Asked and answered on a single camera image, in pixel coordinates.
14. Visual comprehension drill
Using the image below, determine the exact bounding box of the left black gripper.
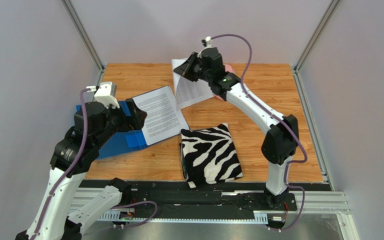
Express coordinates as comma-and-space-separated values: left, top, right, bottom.
94, 97, 148, 148

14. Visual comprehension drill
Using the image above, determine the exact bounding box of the blue file folder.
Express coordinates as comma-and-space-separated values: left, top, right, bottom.
82, 100, 147, 160

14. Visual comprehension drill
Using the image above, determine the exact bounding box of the printed paper sheet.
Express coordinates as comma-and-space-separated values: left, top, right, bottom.
133, 85, 190, 146

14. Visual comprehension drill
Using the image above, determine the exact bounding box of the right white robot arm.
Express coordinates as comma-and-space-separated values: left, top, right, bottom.
173, 47, 299, 205

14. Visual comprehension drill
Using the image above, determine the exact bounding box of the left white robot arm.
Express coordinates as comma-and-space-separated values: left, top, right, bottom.
16, 98, 147, 240

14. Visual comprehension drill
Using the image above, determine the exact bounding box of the pink baseball cap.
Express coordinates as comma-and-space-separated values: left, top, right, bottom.
213, 64, 236, 101

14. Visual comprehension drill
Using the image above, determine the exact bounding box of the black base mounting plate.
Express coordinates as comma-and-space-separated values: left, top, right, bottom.
68, 180, 332, 221

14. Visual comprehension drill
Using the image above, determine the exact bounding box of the zebra print cushion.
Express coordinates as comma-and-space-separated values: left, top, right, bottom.
179, 123, 244, 189

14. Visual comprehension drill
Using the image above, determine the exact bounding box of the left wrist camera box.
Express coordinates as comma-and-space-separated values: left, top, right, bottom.
94, 81, 120, 109

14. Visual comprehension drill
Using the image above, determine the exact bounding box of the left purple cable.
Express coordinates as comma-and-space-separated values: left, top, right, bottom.
28, 87, 159, 240

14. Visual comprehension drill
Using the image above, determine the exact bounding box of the purple cable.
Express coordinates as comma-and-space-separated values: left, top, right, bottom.
28, 87, 159, 240
201, 33, 309, 232

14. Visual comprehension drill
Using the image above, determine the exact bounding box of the aluminium frame rail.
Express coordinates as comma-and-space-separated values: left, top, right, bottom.
69, 187, 350, 229

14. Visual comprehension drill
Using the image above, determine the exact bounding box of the left corner aluminium post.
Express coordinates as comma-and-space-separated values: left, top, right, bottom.
61, 0, 105, 72

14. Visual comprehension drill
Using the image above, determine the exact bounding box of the corner aluminium post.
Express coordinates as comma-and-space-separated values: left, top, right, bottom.
293, 0, 342, 73
61, 0, 105, 72

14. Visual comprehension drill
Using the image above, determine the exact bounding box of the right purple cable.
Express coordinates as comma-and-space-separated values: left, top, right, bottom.
201, 33, 309, 232

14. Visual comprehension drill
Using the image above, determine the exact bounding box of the right corner aluminium post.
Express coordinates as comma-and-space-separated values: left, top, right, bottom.
293, 0, 342, 73

